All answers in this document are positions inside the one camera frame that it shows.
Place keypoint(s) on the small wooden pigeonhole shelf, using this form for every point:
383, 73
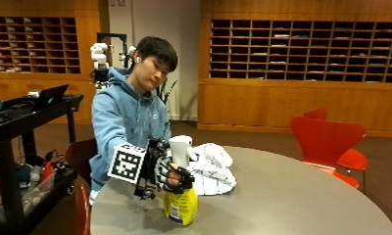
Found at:
31, 44

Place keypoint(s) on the wide wooden pigeonhole shelf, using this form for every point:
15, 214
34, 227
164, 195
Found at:
307, 50

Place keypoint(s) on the yellow spray bottle white head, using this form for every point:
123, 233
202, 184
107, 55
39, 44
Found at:
180, 205

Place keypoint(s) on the clear plastic storage box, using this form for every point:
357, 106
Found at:
36, 192

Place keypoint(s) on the dark red chair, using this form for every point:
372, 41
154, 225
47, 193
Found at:
79, 156

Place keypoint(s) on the black utility cart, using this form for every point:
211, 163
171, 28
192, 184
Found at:
8, 130

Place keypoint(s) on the white crumpled cloth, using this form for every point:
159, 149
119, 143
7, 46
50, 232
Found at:
213, 169

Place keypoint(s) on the white marker cube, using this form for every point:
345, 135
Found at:
126, 163

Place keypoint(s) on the the person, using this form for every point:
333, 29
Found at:
126, 111

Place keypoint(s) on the black laptop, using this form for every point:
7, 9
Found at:
50, 96

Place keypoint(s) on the dark leafy plant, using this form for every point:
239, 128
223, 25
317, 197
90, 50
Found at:
166, 93

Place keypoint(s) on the red tool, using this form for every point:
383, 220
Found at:
47, 170

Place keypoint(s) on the white earbud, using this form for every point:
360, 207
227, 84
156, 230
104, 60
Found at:
138, 60

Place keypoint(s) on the black metal frame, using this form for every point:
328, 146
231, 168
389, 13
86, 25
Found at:
118, 37

